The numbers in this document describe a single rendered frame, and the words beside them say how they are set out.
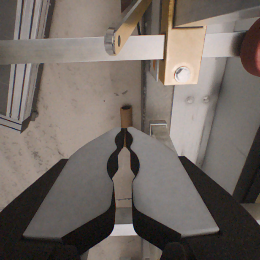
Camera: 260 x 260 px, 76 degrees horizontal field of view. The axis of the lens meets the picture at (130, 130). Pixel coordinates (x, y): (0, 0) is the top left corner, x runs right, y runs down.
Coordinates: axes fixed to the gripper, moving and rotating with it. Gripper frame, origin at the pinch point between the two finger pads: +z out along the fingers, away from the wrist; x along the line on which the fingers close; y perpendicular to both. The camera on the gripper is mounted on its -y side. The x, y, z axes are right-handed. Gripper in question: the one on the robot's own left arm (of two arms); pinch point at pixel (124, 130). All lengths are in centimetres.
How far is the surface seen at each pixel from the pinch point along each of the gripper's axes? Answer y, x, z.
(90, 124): 50, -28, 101
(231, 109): 11.5, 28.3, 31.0
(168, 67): -2.2, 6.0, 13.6
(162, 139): 14.5, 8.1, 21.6
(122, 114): 40, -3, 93
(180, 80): -0.7, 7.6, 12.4
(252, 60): -3.3, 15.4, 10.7
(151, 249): 65, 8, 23
